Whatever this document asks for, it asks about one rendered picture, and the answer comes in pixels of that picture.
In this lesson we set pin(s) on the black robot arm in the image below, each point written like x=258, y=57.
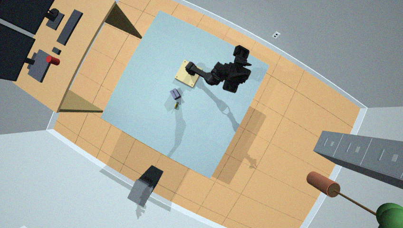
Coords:
x=215, y=76

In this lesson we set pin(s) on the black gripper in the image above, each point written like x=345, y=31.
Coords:
x=232, y=70

